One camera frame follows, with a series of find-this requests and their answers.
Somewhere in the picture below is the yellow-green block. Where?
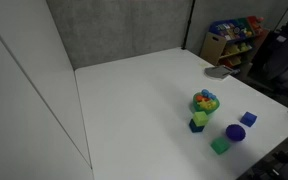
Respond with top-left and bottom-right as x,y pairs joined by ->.
192,110 -> 209,127

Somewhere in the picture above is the green bowl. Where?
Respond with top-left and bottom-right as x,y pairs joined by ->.
192,91 -> 221,116

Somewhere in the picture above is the dark blue block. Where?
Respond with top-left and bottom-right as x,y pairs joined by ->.
188,118 -> 206,134

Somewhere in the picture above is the green block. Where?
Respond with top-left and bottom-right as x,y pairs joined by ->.
210,136 -> 232,156

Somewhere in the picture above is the bright blue block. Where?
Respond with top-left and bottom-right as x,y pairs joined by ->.
239,111 -> 258,128

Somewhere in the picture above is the orange toy piece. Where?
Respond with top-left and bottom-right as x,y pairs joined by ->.
195,94 -> 210,103

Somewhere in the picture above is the blue toy piece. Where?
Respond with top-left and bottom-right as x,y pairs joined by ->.
200,88 -> 217,101

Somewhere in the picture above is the yellow toy piece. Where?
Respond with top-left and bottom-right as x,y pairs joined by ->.
197,100 -> 217,111

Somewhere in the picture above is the grey folded cloth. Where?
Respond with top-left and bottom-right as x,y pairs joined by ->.
203,64 -> 234,82

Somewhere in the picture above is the black vertical pole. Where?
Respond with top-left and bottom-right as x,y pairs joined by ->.
180,0 -> 197,51

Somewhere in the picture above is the purple ball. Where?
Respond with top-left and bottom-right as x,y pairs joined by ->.
225,123 -> 247,143

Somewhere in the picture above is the wooden toy shelf with bins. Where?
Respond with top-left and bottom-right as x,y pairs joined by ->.
199,15 -> 271,68

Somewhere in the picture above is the dark office chair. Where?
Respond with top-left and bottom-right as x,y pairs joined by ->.
249,6 -> 288,90

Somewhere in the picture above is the black equipment under table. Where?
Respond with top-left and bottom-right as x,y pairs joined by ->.
242,132 -> 288,180

